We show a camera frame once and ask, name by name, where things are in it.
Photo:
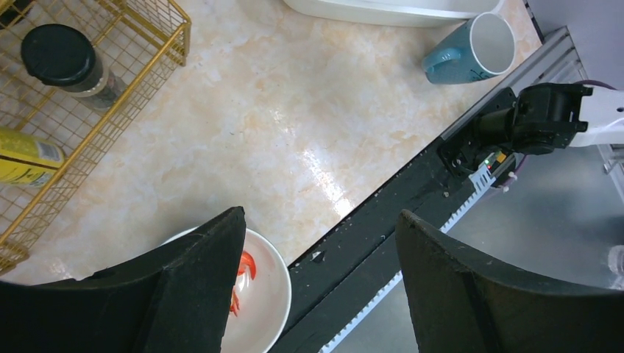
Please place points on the small yellow oil bottle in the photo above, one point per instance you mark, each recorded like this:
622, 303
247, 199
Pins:
28, 160

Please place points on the red shrimp toy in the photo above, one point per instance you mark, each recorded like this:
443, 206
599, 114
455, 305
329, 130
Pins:
247, 269

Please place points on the blue mug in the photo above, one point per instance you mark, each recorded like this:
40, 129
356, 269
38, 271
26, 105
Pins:
482, 48

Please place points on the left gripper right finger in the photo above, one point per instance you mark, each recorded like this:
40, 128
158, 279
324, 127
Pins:
464, 300

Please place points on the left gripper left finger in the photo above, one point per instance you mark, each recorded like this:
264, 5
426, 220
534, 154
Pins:
174, 298

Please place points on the gold wire basket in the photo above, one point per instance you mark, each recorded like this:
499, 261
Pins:
142, 41

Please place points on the white rectangular tub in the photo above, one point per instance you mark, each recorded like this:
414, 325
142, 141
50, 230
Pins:
409, 13

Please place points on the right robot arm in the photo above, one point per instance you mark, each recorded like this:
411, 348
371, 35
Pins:
551, 116

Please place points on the white bowl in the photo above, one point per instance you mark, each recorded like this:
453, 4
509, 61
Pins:
265, 303

